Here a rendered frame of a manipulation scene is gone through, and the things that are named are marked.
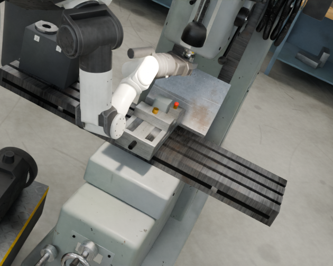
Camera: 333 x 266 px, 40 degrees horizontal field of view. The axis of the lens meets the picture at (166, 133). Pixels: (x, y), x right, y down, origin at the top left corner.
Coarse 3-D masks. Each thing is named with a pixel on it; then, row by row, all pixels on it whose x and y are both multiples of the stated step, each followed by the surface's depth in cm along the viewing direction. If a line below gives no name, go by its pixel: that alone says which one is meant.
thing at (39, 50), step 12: (36, 24) 184; (48, 24) 187; (24, 36) 184; (36, 36) 182; (48, 36) 182; (24, 48) 186; (36, 48) 184; (48, 48) 183; (24, 60) 189; (36, 60) 187; (48, 60) 185; (60, 60) 183; (72, 60) 184; (36, 72) 190; (48, 72) 188; (60, 72) 186; (72, 72) 190; (60, 84) 189
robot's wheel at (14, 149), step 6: (0, 150) 199; (6, 150) 197; (12, 150) 197; (18, 150) 198; (24, 156) 197; (30, 156) 200; (30, 162) 198; (30, 168) 198; (36, 168) 202; (30, 174) 200; (36, 174) 203; (30, 180) 202
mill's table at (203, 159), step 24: (0, 72) 188; (24, 72) 192; (24, 96) 189; (48, 96) 185; (72, 96) 188; (72, 120) 186; (168, 144) 182; (192, 144) 188; (168, 168) 179; (192, 168) 175; (216, 168) 180; (240, 168) 185; (216, 192) 176; (240, 192) 173; (264, 192) 177; (264, 216) 173
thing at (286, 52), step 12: (156, 0) 526; (168, 0) 540; (276, 48) 498; (288, 48) 541; (324, 48) 526; (288, 60) 507; (300, 60) 518; (312, 60) 511; (324, 60) 518; (264, 72) 514; (312, 72) 501; (324, 72) 514
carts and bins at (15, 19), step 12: (12, 12) 324; (24, 12) 320; (36, 12) 320; (48, 12) 323; (60, 12) 330; (12, 24) 329; (24, 24) 326; (12, 36) 335; (12, 48) 340; (12, 60) 346
